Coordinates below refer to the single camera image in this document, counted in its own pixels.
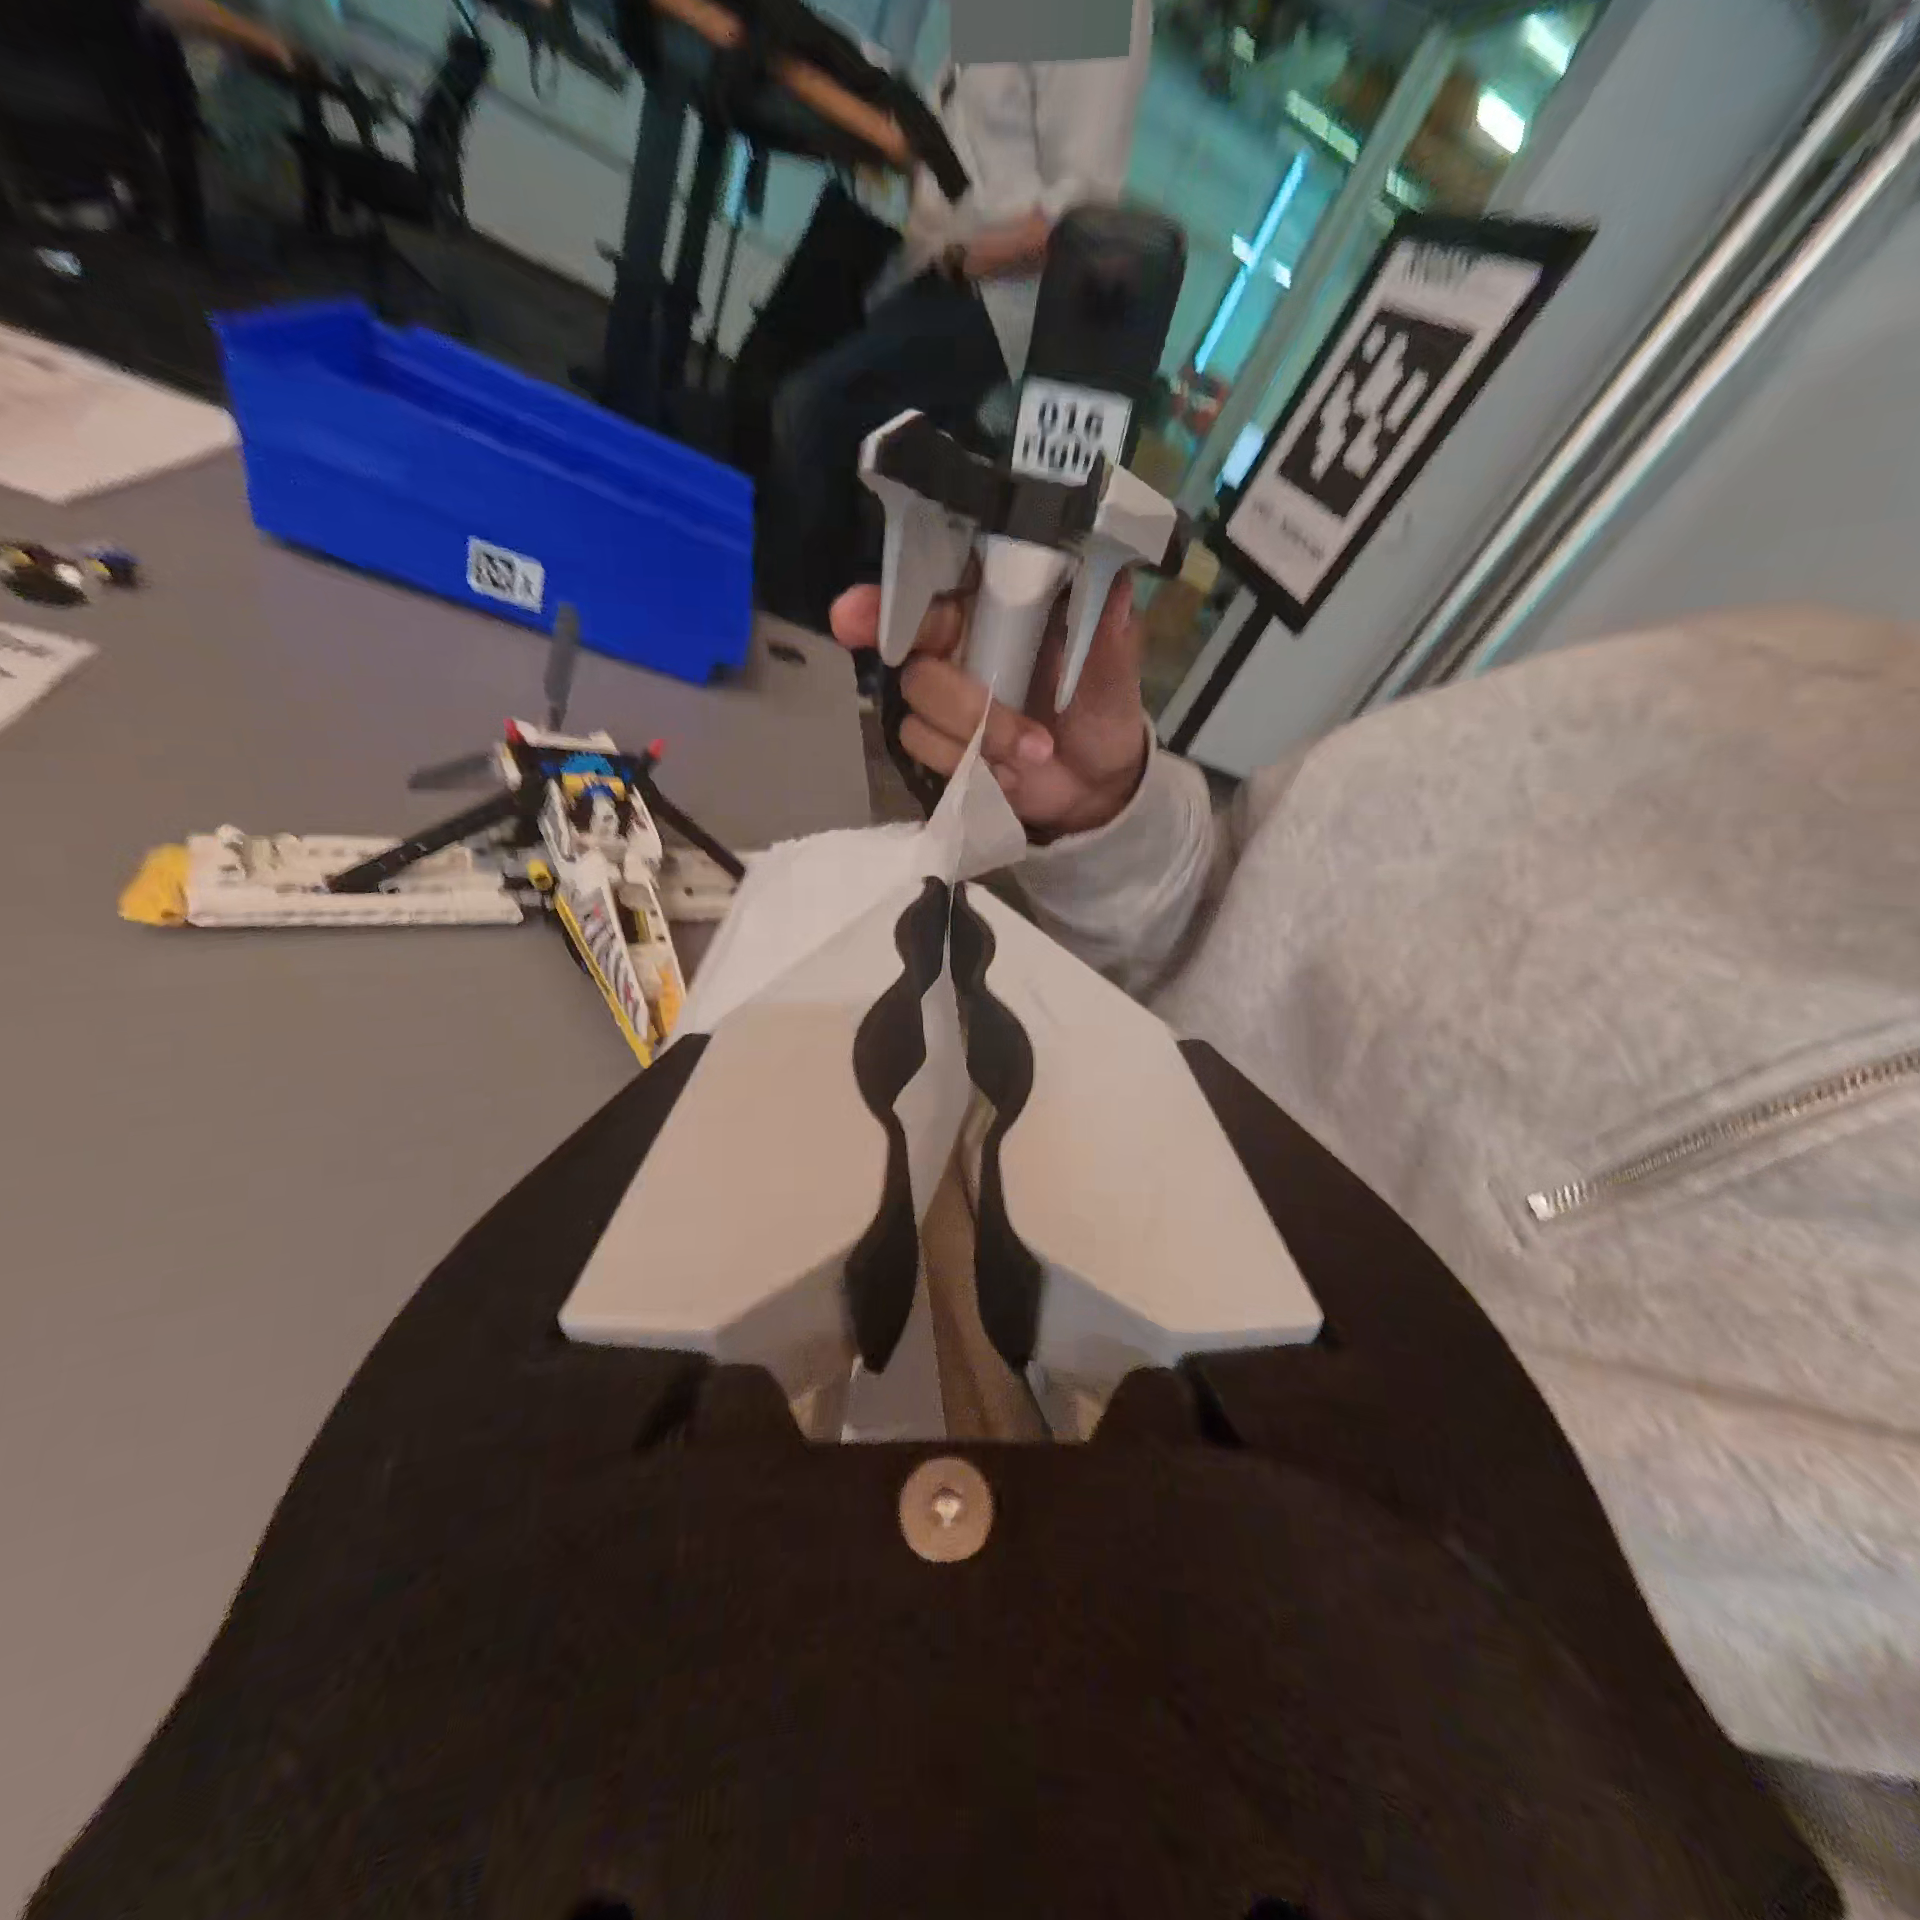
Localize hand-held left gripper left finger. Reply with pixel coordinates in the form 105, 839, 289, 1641
558, 879, 955, 1424

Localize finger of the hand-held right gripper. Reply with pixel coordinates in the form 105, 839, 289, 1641
1051, 470, 1178, 716
877, 482, 976, 673

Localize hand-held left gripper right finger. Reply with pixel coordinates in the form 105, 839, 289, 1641
955, 886, 1328, 1424

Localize white plastic bag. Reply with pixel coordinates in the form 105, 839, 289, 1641
680, 673, 1035, 1190

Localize blue plastic bin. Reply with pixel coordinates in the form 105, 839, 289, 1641
216, 298, 759, 687

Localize person's right forearm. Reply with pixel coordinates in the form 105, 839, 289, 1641
1021, 742, 1250, 1002

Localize white yellow lego aircraft model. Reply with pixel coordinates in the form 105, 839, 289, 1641
121, 606, 745, 1073

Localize small dark lego subassembly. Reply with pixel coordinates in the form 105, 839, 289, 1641
0, 532, 140, 614

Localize person's right hand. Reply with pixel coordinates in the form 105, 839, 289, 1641
833, 581, 1157, 839

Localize framed marker sign on stand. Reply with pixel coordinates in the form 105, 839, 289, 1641
1167, 217, 1596, 758

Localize wooden desk with black legs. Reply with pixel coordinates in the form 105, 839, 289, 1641
601, 0, 976, 436

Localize white paper sheet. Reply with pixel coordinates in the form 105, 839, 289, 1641
0, 324, 235, 498

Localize chrome rail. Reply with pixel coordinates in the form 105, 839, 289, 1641
1351, 0, 1920, 707

